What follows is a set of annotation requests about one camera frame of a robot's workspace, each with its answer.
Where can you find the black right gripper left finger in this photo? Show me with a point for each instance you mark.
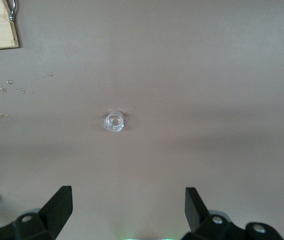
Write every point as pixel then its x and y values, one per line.
pixel 49 217

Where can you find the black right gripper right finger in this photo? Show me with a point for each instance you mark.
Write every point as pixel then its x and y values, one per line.
pixel 196 212

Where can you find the small clear glass beaker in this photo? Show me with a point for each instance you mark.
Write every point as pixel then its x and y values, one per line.
pixel 114 121

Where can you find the spilled water drops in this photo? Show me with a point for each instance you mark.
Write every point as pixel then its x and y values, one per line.
pixel 3 88

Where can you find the brown table cover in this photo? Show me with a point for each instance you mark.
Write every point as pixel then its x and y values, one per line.
pixel 181 62

